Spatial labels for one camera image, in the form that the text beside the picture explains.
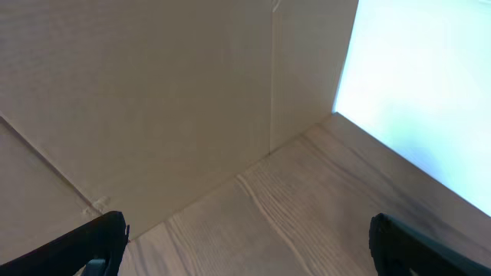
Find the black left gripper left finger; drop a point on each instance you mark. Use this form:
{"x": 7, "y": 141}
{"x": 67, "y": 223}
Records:
{"x": 95, "y": 248}

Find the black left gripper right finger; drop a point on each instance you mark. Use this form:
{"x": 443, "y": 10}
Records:
{"x": 397, "y": 249}

